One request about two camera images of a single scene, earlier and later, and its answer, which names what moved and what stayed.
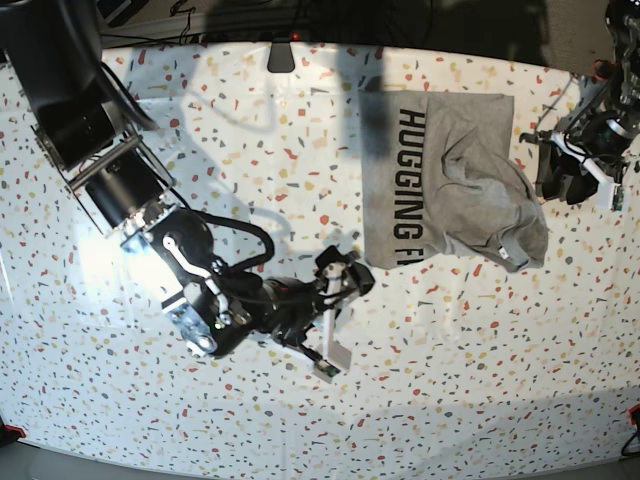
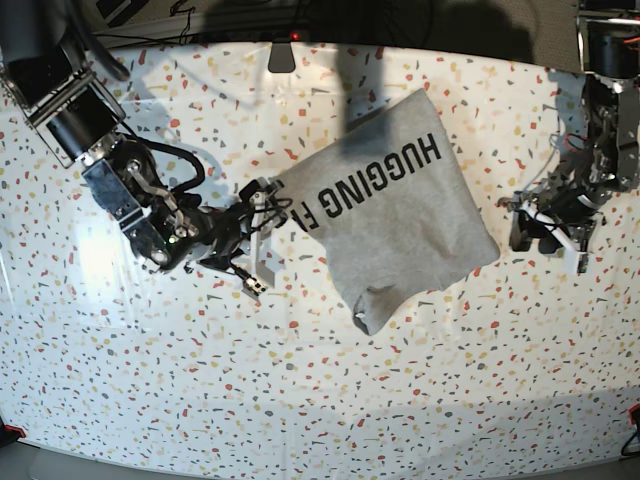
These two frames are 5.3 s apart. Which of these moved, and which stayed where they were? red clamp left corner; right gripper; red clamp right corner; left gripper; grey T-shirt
Moved: left gripper; right gripper; grey T-shirt
Stayed: red clamp right corner; red clamp left corner
